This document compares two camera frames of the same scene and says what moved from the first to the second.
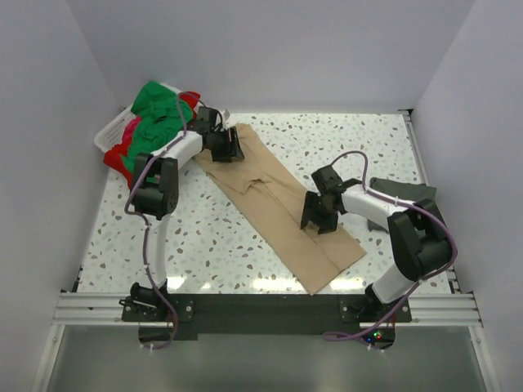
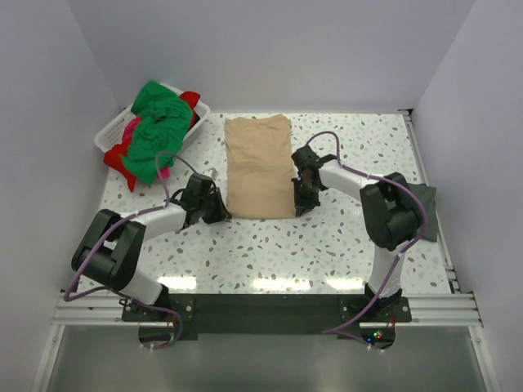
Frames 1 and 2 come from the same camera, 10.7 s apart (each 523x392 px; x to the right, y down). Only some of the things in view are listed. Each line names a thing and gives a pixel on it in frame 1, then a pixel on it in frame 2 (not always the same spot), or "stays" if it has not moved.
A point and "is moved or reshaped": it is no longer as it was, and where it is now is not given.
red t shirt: [113, 158] stays
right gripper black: [309, 214] -> [302, 204]
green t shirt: [163, 114] stays
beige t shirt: [274, 203] is moved or reshaped
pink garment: [128, 132] stays
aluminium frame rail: [428, 309] stays
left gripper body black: [216, 140] -> [212, 208]
